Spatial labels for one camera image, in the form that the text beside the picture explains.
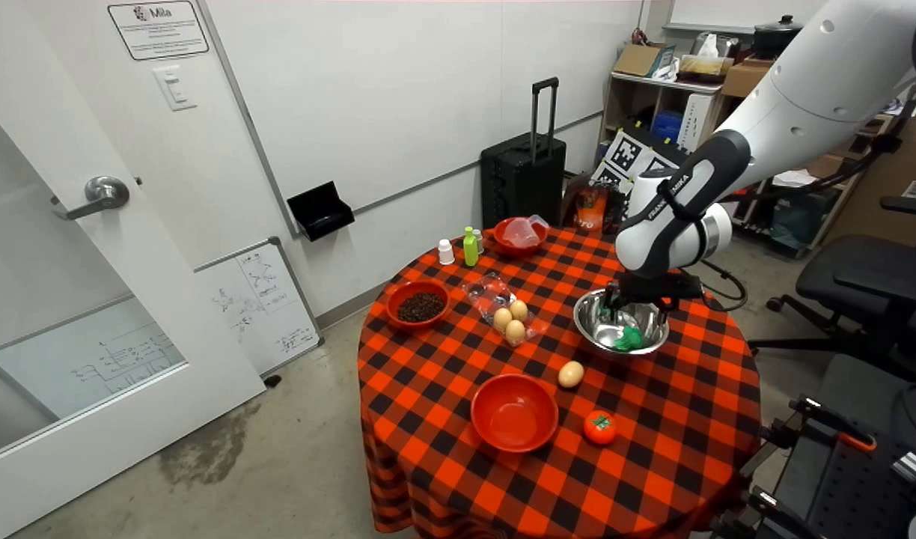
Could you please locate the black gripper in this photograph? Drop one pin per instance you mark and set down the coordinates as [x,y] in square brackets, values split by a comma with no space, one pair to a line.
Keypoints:
[664,289]

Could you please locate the green toy object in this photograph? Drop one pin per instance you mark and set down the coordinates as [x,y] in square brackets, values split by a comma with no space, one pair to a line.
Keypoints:
[621,333]

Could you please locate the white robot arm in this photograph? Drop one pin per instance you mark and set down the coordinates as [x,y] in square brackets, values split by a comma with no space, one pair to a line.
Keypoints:
[841,68]

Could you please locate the silver metal basin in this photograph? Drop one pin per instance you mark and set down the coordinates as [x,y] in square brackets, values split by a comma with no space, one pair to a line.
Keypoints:
[592,308]

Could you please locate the single beige egg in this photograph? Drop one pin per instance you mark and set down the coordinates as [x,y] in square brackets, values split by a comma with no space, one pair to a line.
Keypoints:
[570,374]

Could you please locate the fiducial marker board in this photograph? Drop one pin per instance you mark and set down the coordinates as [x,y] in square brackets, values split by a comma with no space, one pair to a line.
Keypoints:
[633,152]

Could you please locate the red toy tomato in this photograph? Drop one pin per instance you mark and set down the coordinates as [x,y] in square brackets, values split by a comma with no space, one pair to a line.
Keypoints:
[600,425]

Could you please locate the red bowl with plastic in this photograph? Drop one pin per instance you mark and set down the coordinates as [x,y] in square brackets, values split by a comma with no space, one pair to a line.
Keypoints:
[520,235]

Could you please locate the bag of eggs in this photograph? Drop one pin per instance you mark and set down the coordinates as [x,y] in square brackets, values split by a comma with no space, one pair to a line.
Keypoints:
[513,317]

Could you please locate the black suitcase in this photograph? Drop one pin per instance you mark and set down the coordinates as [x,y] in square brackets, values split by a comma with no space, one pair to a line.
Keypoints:
[525,173]

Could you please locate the large red empty bowl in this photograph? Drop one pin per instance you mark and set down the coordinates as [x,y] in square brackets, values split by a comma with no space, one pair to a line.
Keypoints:
[513,413]

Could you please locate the green bottle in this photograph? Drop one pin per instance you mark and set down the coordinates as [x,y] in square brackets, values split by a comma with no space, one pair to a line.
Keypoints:
[472,247]

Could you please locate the storage shelf with boxes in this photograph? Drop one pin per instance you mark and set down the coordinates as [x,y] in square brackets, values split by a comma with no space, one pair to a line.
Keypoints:
[682,91]

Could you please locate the black office chair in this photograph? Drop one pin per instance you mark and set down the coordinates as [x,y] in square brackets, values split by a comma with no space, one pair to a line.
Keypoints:
[862,292]

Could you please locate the small white bottle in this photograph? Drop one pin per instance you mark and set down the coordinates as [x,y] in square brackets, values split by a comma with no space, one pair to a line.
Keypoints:
[446,251]

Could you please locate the red bowl with beans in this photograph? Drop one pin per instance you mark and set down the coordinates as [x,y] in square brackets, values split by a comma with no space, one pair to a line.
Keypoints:
[419,302]

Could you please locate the small whiteboard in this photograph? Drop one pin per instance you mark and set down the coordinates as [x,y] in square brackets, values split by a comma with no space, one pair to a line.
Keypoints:
[261,302]

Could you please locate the white door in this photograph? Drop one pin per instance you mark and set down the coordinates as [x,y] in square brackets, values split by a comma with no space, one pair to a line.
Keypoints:
[110,345]

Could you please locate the black wall box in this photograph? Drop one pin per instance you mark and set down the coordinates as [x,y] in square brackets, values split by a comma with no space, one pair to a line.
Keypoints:
[321,211]

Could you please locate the silver door handle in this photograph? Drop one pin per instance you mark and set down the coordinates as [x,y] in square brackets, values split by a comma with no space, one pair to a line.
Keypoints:
[101,193]

